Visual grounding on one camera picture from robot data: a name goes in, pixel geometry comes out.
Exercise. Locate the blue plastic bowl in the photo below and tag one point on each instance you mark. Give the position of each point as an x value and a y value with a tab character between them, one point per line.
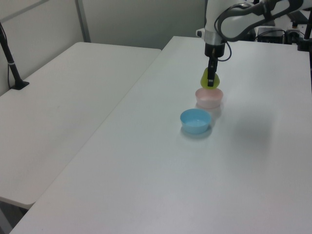
195	122

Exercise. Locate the black electronics box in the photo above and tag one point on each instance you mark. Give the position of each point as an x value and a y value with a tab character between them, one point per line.
269	34

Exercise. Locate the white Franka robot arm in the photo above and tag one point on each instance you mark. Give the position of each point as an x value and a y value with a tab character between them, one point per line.
210	14

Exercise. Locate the white side table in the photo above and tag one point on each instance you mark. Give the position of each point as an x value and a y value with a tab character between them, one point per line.
61	109

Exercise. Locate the grey partition post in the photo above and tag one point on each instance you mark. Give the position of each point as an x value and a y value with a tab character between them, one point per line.
83	22

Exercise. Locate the green pear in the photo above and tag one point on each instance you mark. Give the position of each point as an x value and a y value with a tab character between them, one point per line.
203	80

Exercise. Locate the small black camera device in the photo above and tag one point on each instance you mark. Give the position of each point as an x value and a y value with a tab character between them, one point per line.
293	33

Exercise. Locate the black stand with clamp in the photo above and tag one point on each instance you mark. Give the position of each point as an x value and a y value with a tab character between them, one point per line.
306	34

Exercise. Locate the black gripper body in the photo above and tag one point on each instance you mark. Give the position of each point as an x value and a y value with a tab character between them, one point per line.
214	50

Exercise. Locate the pink plastic bowl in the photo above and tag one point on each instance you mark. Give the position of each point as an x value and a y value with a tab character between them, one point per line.
208	98

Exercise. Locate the black clamped camera pole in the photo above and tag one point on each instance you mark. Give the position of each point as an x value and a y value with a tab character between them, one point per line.
12	65

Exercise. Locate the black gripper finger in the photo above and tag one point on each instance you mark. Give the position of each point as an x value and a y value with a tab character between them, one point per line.
212	73

